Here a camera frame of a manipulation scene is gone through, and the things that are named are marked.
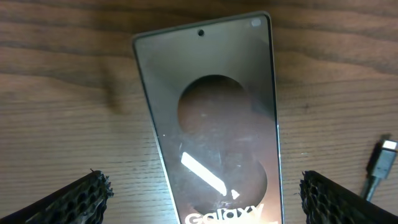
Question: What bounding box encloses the black USB charging cable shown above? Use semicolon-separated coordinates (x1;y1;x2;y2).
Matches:
360;133;398;202

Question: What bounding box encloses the Samsung Galaxy smartphone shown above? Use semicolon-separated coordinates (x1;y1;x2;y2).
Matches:
132;11;284;223

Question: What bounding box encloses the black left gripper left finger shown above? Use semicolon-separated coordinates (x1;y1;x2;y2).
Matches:
1;170;114;224

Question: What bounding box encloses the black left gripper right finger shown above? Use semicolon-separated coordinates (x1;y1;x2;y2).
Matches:
300;170;397;224

